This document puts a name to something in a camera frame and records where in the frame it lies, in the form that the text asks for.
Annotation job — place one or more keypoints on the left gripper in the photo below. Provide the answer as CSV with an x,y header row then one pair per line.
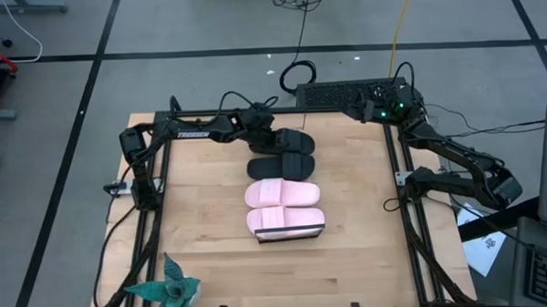
x,y
261,126

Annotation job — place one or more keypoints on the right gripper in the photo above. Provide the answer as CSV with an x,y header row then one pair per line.
x,y
383,111

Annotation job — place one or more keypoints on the black rubber slide sandal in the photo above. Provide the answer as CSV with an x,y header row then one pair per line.
x,y
265,168
300,142

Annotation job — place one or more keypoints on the pink rubber slide sandal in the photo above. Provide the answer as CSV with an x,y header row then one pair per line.
x,y
297,193
298,216

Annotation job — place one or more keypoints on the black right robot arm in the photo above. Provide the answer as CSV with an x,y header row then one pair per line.
x,y
460,149

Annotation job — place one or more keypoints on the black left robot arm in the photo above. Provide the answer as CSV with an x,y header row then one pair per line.
x,y
193,133

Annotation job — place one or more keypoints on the black perforated computer case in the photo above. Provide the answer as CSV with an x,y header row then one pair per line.
x,y
331,94

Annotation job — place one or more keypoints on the black desk bar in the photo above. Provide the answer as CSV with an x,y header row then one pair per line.
x,y
499,220

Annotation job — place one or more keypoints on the white printed paper sheet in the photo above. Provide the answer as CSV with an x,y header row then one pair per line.
x,y
484,251

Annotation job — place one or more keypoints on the teal spiky decoration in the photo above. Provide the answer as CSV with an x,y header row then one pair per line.
x,y
173,293

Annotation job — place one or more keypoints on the grey stand base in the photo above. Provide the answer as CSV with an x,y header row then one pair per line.
x,y
26,5

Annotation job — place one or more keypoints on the black aluminium table frame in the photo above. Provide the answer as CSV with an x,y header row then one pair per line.
x,y
388,145

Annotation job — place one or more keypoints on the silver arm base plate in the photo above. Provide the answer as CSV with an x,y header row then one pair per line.
x,y
122,188
402,178

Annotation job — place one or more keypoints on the black frame wooden shoe shelf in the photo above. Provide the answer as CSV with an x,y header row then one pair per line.
x,y
290,228

